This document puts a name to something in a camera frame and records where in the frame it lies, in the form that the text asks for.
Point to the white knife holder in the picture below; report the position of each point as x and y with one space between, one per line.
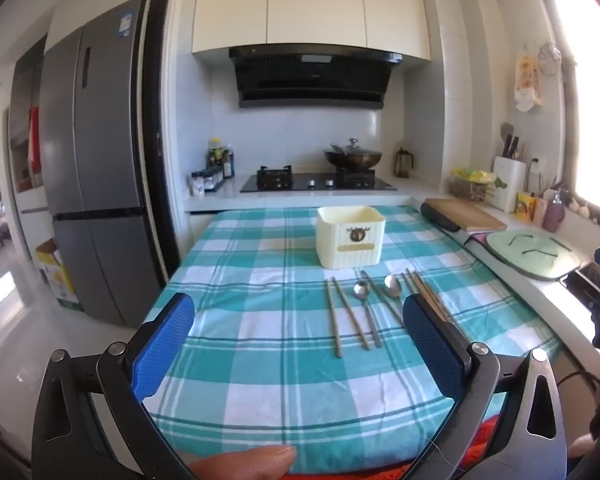
510 185

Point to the steel spoon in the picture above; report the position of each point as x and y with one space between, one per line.
361 291
393 285

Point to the garlic bulbs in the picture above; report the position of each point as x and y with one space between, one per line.
579 207

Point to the yellow packet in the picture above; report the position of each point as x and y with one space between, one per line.
526 205

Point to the glass pitcher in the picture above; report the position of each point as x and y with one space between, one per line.
403 164

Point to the white wall cabinets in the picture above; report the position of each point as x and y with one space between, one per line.
310 5

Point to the red hanging cloth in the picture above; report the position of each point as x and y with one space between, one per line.
34 145

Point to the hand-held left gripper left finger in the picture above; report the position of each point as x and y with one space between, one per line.
164 347

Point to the wooden spatula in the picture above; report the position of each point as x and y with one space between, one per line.
505 132

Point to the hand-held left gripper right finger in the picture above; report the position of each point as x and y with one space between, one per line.
434 352

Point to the black door frame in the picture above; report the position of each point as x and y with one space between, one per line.
152 110

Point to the pink cloth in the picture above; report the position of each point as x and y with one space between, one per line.
480 238

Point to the round wall hanger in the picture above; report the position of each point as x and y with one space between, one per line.
550 55

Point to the teal checked tablecloth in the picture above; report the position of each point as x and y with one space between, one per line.
260 360

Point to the yellow plastic bag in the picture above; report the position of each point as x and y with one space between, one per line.
475 176

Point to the dark wooden chopstick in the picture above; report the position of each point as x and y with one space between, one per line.
380 295

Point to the glass wok lid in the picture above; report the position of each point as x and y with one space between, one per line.
350 147

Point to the white wall socket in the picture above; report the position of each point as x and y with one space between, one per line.
538 162

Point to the dark wok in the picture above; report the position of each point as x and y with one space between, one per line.
352 160

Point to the window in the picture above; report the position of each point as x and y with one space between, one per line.
590 110

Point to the cardboard box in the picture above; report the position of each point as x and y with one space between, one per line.
55 275

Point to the purple soap dispenser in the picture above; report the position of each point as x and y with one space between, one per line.
553 215

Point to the grey refrigerator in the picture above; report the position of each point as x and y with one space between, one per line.
105 160

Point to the black range hood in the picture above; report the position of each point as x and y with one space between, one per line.
312 77

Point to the cream ribbed utensil holder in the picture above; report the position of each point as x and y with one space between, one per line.
351 237

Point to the black gas stove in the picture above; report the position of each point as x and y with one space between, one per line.
310 182

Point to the wooden cutting board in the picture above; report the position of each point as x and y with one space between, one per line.
472 212

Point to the hanging printed towel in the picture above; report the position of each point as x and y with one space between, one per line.
527 82

